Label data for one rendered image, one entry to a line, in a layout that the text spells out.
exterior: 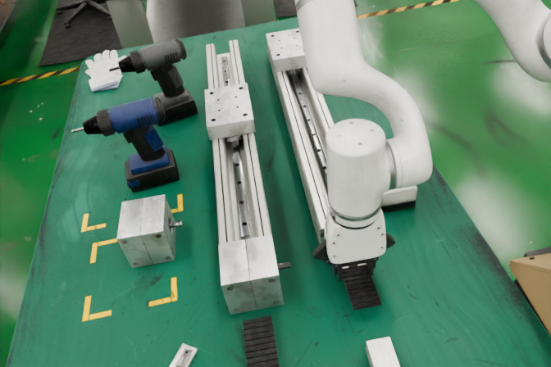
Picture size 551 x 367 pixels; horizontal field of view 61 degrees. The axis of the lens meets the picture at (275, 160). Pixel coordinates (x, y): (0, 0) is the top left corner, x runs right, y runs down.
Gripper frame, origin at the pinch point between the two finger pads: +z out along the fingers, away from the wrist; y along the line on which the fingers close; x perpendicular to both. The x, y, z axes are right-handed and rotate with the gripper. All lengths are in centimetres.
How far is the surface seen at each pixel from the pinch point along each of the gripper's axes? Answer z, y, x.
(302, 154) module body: -5.5, -4.2, 27.0
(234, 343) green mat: 3.0, -23.7, -9.1
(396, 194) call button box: -2.3, 12.5, 13.5
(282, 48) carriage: -10, -2, 68
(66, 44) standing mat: 79, -139, 290
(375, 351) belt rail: 0.1, -0.9, -16.5
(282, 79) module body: -6, -4, 58
